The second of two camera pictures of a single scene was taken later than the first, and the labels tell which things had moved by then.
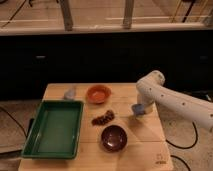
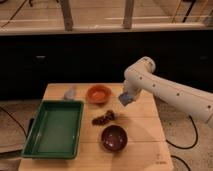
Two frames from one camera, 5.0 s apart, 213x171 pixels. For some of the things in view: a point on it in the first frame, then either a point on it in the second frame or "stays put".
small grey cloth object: (70, 94) stays put
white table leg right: (128, 14) stays put
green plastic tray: (55, 132) stays put
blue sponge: (139, 109) -> (125, 98)
